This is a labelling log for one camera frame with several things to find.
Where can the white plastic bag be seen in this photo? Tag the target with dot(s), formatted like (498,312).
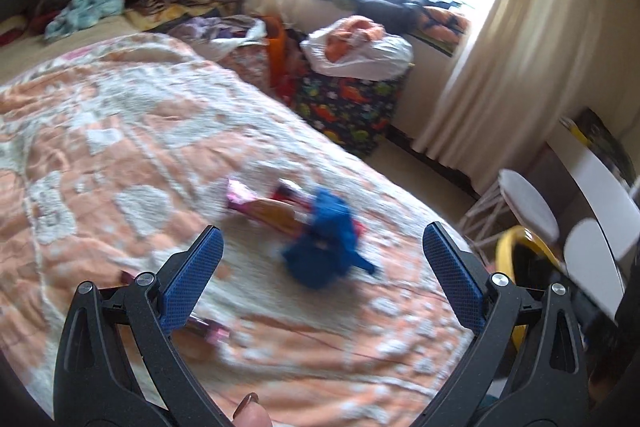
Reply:
(380,57)

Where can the teal cloth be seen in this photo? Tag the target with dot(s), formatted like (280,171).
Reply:
(87,12)

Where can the white desk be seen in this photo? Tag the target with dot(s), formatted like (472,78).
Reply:
(600,177)

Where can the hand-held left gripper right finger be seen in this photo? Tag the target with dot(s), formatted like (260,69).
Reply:
(452,277)

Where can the dinosaur print storage bag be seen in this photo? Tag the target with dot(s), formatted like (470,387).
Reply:
(345,112)

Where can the purple snack bag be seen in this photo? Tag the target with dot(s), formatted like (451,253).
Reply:
(265,209)

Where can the orange and white tufted blanket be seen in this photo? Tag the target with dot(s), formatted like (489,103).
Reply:
(125,157)

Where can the yellow rimmed trash bin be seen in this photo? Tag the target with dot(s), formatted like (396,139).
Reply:
(510,239)

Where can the yellow and black box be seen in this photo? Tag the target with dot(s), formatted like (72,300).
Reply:
(605,142)

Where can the purple cloth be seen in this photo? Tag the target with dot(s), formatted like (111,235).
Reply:
(220,32)

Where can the orange bag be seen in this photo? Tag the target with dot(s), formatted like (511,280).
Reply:
(275,52)

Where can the orange cloth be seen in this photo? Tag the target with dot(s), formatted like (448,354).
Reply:
(350,39)

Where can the person's left hand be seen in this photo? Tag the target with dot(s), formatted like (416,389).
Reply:
(252,414)

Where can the orange and dark print blanket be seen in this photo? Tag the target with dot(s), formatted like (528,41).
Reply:
(442,27)

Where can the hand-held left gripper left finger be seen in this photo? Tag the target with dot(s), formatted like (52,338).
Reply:
(192,277)

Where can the pink snack wrapper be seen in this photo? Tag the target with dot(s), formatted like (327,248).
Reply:
(212,332)

